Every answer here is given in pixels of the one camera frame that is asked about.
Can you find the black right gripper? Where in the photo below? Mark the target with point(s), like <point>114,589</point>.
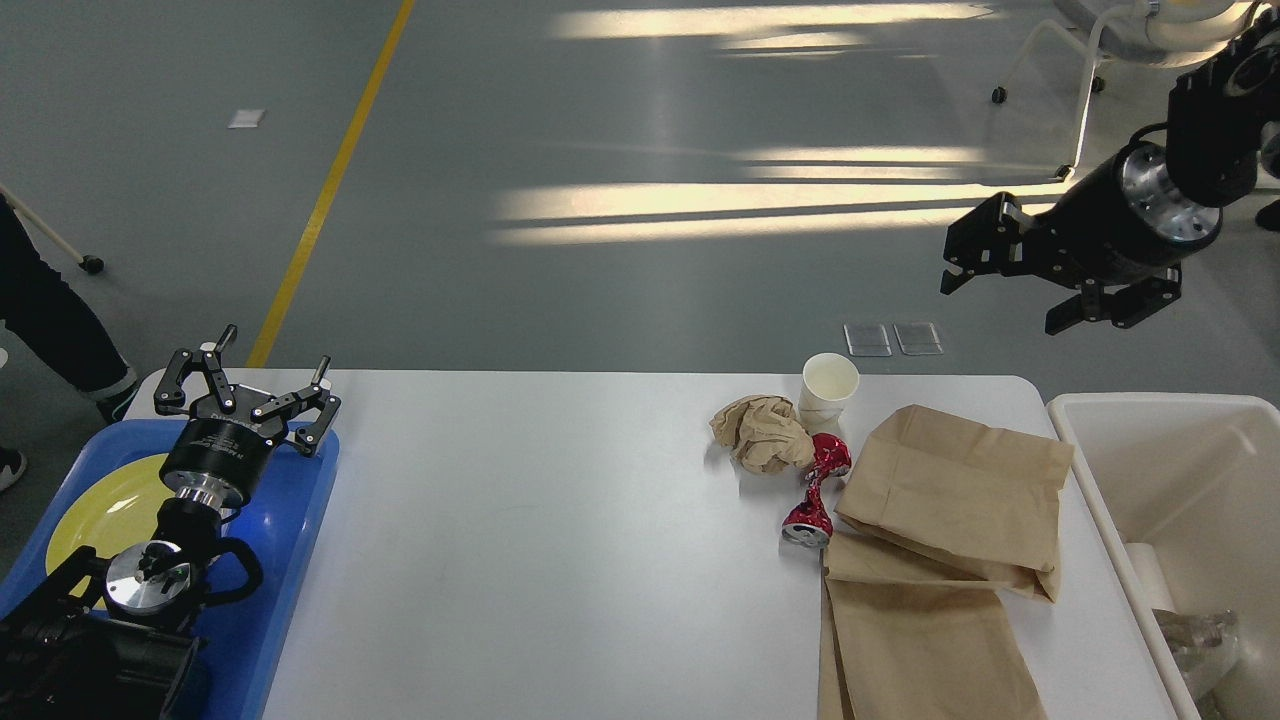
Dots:
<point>1121,224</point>

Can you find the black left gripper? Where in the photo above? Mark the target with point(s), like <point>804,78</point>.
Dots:
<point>218,455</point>

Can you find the yellow round plate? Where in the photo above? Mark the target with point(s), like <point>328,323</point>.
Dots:
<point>115,512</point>

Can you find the brown paper bag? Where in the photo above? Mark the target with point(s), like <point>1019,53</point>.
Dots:
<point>983,500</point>
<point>907,637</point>

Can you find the white paper cup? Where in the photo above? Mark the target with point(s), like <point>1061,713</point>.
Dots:
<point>1152,582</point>
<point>828,381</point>

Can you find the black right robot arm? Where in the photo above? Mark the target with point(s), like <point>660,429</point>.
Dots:
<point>1221,124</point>

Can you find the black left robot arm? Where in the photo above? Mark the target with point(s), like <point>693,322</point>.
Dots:
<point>188,619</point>

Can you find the person in dark trousers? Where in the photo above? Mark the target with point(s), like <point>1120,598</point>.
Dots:
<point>57,325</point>

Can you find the white plastic bin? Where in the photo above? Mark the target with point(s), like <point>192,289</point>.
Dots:
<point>1196,476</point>

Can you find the white chair on casters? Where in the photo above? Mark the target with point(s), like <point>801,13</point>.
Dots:
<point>1158,34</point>

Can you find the blue plastic tray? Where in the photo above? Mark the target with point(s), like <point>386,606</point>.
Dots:
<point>244,640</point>

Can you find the crumpled brown paper ball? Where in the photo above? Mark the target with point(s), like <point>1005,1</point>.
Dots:
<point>764,434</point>

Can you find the white frame with casters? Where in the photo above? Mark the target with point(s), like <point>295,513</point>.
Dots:
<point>88,263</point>

